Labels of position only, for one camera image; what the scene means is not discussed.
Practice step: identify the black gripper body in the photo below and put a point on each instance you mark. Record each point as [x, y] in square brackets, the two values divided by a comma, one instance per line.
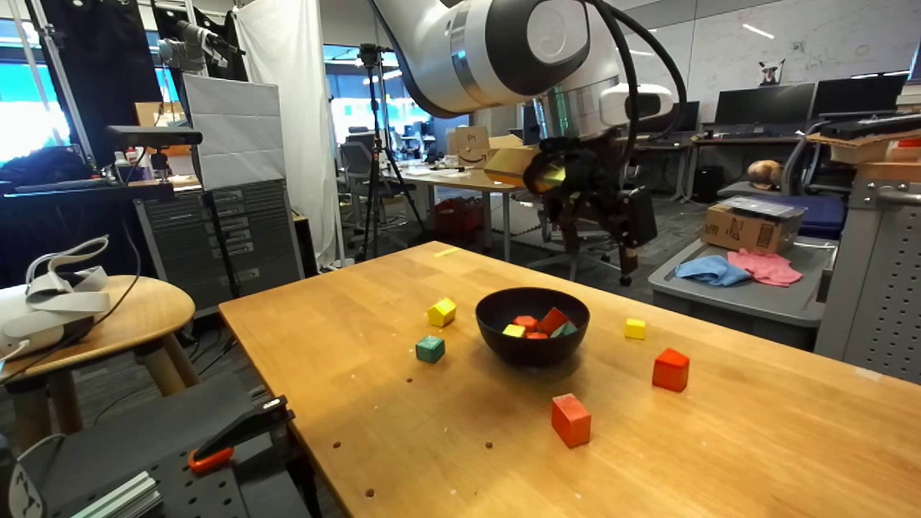
[590, 183]

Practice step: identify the red wooden block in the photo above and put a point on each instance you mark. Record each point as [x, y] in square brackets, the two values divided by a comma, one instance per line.
[671, 373]
[524, 320]
[536, 338]
[572, 422]
[550, 320]

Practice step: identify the yellow wooden block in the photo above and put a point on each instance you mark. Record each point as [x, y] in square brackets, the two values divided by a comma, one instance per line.
[442, 311]
[513, 331]

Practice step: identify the green wooden block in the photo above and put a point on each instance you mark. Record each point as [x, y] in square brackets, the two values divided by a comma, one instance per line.
[431, 350]
[567, 331]

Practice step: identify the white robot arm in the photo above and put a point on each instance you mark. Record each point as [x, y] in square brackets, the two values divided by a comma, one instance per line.
[478, 46]

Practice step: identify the black bowl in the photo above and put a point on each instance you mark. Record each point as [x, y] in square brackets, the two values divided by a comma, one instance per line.
[534, 353]

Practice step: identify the small yellow block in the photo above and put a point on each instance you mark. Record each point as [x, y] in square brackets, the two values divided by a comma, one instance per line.
[633, 330]

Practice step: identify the brown cardboard box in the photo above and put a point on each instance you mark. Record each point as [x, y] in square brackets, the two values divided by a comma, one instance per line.
[744, 233]
[513, 158]

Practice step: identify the blue cloth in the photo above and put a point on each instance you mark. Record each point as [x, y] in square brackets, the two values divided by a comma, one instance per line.
[711, 271]

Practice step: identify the black computer monitor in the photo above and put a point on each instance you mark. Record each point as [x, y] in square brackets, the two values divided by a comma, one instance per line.
[858, 97]
[688, 120]
[763, 105]

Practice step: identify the grey flat pad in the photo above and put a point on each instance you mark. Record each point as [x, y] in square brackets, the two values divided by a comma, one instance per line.
[763, 207]

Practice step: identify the brown rounded object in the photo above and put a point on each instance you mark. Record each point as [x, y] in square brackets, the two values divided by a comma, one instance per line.
[763, 173]

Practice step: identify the small grey side table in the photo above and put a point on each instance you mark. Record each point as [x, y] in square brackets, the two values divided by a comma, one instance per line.
[757, 302]

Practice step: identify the red bin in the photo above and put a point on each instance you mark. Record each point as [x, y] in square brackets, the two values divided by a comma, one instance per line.
[459, 219]

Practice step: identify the pink cloth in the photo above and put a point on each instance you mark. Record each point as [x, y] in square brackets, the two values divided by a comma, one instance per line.
[767, 269]

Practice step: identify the wooden office desk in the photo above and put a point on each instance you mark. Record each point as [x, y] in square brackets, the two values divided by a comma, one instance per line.
[451, 179]

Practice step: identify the grey office chair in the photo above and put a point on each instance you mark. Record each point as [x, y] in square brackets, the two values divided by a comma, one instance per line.
[795, 161]

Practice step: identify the blue storage bin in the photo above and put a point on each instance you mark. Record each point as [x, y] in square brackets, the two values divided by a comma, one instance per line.
[825, 216]

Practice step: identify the white foam board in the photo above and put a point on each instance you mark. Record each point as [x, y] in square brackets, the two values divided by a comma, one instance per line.
[231, 134]

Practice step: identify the dark grey filing cabinet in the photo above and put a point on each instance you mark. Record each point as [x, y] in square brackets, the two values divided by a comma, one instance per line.
[225, 239]

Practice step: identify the black shelf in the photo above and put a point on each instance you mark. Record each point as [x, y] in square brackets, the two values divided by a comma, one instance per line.
[154, 137]

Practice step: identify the small cardboard box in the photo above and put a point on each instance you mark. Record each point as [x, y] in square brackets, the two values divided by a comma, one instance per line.
[154, 112]

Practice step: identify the round wooden side table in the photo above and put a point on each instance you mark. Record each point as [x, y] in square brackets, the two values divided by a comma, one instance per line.
[144, 311]

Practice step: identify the black fabric panel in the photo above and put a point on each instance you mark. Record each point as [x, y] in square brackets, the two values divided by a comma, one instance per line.
[89, 76]

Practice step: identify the dark perforated mounting plate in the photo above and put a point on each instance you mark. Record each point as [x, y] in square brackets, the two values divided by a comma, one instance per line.
[124, 442]

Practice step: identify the white VR headset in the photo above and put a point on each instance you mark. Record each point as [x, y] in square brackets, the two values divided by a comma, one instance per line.
[54, 307]

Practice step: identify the aluminium extrusion rail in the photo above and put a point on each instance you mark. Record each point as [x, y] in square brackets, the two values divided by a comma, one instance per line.
[120, 497]

